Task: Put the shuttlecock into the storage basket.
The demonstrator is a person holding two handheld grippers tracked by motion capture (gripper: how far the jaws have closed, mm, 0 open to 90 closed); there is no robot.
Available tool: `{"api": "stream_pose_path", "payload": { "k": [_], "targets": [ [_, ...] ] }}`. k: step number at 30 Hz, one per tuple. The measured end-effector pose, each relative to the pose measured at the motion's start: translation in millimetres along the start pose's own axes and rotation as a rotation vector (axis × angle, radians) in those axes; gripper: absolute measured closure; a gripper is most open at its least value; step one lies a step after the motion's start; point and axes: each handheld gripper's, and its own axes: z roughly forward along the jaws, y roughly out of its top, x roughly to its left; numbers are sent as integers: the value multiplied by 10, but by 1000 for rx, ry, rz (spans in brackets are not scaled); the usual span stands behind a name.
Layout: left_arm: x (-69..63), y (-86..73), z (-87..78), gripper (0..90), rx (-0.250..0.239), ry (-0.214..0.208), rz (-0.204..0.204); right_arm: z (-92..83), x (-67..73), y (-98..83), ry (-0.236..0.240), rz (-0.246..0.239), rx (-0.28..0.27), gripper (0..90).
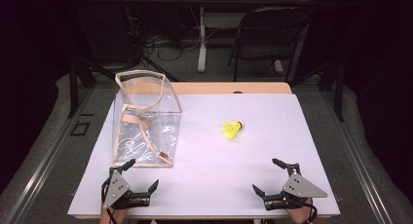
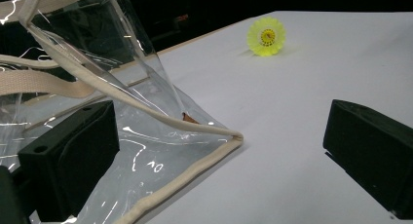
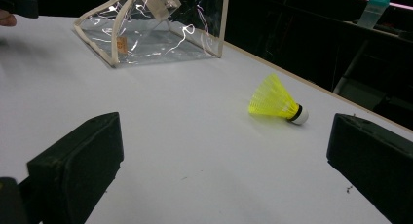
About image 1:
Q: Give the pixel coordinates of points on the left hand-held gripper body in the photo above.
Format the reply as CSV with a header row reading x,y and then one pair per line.
x,y
117,188

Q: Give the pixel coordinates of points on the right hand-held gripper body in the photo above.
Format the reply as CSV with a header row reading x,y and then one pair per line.
x,y
302,186

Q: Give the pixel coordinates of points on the clear plastic bag beige trim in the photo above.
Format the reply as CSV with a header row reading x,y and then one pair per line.
x,y
146,139

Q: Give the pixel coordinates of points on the yellow shuttlecock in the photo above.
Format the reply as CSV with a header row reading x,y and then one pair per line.
x,y
230,129

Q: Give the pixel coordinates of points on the person's right hand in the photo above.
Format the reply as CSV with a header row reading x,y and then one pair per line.
x,y
300,214

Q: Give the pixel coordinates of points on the person's left hand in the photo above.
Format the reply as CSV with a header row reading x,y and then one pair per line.
x,y
112,216

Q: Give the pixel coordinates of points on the white table mat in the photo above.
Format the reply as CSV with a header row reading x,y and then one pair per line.
x,y
227,172

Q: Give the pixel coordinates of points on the wooden table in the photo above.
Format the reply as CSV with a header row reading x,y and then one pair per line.
x,y
227,87

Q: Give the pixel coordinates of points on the black metal stand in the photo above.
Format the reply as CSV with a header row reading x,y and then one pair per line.
x,y
74,87
338,91

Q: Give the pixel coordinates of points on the black folding chair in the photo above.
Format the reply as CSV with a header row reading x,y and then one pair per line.
x,y
269,32

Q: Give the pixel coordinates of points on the white-legged background desk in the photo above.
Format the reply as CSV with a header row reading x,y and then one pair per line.
x,y
202,39

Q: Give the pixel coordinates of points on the metal floor rail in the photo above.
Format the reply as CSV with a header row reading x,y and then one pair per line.
x,y
42,165
357,165

